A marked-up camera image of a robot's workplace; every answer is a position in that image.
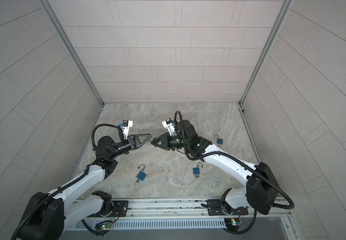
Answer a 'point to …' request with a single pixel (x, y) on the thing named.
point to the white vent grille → (158, 224)
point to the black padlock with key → (151, 139)
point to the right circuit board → (232, 222)
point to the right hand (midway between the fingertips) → (152, 146)
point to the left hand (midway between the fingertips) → (153, 139)
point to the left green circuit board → (106, 226)
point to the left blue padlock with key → (141, 175)
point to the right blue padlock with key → (196, 170)
